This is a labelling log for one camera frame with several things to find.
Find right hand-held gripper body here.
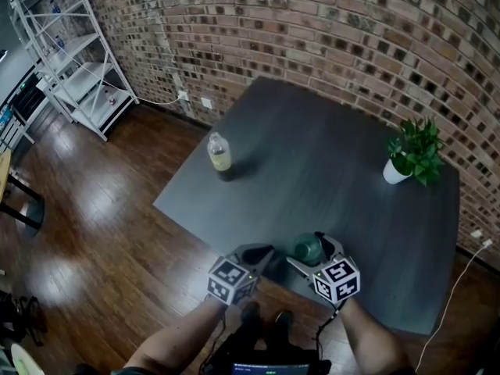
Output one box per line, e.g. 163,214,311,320
299,259,361,304

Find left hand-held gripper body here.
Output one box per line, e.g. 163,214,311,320
207,254,259,306

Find green glass cup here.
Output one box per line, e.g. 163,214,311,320
292,232,325,266

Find person's right forearm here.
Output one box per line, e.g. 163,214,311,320
339,297,415,375

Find person's left forearm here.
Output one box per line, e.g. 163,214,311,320
124,297,231,375

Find bottle with yellow liquid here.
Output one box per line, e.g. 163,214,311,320
206,131,234,182

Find person's right black shoe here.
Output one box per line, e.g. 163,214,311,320
273,309,295,335

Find dark grey table white legs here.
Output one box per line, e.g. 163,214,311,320
152,75,461,336

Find green plant in white pot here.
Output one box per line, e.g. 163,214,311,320
382,116,446,188

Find black chest-worn screen device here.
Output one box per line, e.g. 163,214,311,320
230,349,332,375

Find black office chair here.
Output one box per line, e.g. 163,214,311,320
0,291,48,347

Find white metal shelf rack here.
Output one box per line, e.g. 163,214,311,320
11,0,140,143

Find small white side table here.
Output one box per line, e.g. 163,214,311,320
35,74,75,124

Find black metal railing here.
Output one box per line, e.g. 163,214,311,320
7,62,48,113

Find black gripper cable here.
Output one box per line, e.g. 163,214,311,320
315,306,341,366
198,310,228,370

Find long white charging cable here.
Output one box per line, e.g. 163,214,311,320
413,245,489,373

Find thin white shelf cable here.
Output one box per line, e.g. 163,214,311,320
15,0,180,105

